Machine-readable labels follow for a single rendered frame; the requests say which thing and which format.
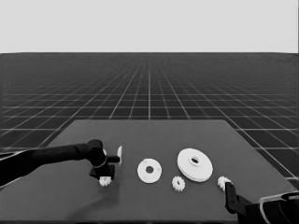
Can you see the small thin white T-shaped piece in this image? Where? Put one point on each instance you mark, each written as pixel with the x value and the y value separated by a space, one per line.
pixel 119 152

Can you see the large thick white disc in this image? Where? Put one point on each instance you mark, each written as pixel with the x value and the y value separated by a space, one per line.
pixel 202 171

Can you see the small white toothed gear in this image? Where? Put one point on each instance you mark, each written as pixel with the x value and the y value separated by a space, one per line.
pixel 220 182
pixel 174 185
pixel 102 182

